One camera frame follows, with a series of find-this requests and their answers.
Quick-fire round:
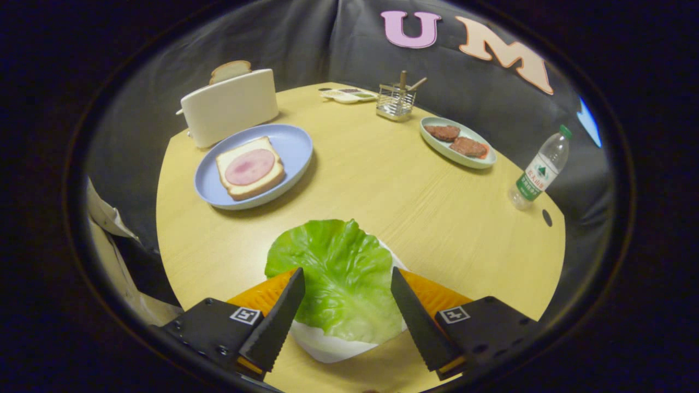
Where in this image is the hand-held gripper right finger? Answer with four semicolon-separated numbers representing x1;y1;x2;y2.
390;266;541;381

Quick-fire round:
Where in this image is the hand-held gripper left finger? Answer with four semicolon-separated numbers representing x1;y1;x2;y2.
158;267;306;381

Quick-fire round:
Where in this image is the green lettuce leaf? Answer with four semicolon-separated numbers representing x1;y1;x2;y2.
265;219;409;344

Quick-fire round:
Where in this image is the plain toast bread slice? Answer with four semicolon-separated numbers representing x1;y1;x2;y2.
210;60;252;85

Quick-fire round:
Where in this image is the white plate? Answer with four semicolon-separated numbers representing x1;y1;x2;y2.
288;240;410;364

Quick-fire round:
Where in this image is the bread slice under ham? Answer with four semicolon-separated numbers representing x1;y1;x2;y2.
215;136;286;200

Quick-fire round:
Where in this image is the pink ham slice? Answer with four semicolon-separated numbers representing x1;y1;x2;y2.
224;148;276;186

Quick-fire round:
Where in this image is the blue plate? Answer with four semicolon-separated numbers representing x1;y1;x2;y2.
194;124;314;211

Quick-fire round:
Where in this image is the pale green plate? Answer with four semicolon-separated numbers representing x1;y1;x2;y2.
419;116;497;169

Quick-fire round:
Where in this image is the brown fried meat piece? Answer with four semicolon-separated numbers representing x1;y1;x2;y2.
425;125;461;142
450;136;488;159

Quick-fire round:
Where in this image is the clear water bottle green label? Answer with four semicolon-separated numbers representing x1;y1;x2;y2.
508;124;573;211

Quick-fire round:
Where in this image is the beige cloth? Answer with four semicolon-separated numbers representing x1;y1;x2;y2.
86;177;183;327

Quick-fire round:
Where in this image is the white toaster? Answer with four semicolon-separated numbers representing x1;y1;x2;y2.
176;69;280;149

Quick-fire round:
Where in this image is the white divided bean dish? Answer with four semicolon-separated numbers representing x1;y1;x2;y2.
319;87;378;104

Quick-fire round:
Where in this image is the black backdrop cloth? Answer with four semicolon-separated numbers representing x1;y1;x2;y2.
82;0;618;328

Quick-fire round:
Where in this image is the metal wire utensil holder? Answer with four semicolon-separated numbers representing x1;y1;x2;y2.
376;83;418;122

